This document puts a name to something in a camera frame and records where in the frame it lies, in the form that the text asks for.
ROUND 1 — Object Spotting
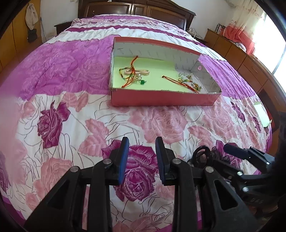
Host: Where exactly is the black lace hair bow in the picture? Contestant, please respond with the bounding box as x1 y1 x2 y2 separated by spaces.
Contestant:
188 145 241 169

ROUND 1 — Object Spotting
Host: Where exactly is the multicolour braided cord bracelet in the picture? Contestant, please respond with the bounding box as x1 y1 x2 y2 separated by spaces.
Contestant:
118 56 140 88

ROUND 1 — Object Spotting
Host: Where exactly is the pink floral bed quilt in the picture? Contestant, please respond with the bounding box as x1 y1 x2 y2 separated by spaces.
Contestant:
1 14 272 231

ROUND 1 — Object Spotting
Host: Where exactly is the wooden low cabinet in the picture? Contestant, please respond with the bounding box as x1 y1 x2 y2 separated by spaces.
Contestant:
204 29 285 112

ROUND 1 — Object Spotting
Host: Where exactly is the pink hair clip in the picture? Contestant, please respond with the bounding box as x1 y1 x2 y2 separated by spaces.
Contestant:
124 68 150 76

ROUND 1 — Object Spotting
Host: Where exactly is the light green felt liner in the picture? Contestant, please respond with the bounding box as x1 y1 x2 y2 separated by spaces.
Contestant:
109 57 191 92

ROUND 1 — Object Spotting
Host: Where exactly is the pink cardboard box tray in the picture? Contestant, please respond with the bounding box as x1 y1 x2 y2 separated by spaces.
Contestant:
110 37 221 107

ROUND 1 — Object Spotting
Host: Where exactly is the pink white curtain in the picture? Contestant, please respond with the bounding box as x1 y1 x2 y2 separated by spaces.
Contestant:
225 1 265 55

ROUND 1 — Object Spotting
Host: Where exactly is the dark wooden nightstand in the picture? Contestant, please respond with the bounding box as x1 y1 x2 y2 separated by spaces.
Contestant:
54 21 72 35

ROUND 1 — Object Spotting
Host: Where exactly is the black hanging bag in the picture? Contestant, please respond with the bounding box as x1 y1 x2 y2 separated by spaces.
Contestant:
28 29 37 43

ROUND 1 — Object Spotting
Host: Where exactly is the dark wooden headboard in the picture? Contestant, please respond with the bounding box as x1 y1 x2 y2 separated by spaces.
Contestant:
78 0 196 30

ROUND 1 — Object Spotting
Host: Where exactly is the beige hanging bag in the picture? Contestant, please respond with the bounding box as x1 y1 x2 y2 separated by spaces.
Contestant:
25 3 38 31

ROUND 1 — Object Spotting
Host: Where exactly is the crystal bead bracelet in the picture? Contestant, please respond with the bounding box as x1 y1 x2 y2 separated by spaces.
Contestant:
177 71 202 90

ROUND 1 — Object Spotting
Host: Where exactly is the red cord bead bracelet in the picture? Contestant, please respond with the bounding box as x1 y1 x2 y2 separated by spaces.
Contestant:
161 75 201 94

